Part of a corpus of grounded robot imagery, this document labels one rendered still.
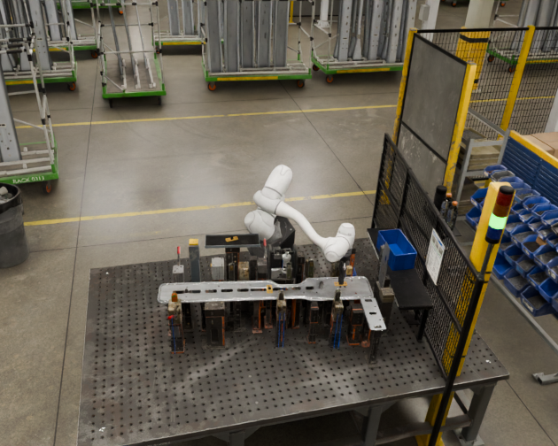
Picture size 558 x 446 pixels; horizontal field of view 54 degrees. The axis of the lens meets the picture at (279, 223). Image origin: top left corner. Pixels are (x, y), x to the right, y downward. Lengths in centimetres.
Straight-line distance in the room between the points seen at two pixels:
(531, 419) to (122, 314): 301
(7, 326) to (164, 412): 223
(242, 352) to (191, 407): 50
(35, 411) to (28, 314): 109
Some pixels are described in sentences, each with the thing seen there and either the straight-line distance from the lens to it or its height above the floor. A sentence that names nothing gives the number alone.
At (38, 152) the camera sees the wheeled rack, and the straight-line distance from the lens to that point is 735.
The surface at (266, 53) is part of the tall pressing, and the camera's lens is 1038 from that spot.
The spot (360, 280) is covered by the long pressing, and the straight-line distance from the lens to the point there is 370.
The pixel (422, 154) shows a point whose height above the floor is 92.
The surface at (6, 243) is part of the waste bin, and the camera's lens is 569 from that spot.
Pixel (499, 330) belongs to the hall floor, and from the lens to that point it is 518.
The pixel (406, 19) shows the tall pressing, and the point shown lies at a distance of 1115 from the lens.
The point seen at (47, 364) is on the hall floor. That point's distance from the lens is 473.
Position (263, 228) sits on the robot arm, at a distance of 405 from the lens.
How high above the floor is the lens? 325
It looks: 32 degrees down
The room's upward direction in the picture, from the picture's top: 2 degrees clockwise
